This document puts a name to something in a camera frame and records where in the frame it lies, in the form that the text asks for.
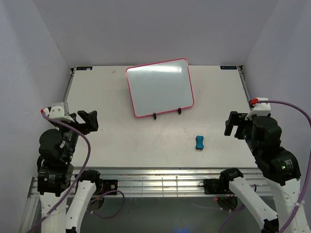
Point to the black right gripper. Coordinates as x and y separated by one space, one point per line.
233 119

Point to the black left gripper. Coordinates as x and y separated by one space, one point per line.
91 122

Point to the blue bone-shaped eraser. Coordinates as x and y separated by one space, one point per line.
199 142

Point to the pink-framed whiteboard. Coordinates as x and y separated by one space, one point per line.
160 88

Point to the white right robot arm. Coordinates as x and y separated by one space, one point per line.
286 216

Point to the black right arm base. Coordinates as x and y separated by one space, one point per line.
226 199

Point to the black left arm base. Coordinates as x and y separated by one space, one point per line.
105 185

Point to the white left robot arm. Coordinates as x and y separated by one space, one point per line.
64 201

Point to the black metal whiteboard stand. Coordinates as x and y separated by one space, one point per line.
167 113

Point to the left blue table label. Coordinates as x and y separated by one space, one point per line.
84 68

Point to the blue table label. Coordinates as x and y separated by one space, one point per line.
228 67
84 68

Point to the right blue table label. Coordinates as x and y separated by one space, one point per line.
228 67

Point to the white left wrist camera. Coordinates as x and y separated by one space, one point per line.
58 111

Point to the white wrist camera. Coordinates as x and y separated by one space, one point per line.
258 109
58 111

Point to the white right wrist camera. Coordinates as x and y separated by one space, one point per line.
258 109

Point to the aluminium table edge rail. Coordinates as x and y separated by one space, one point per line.
167 182

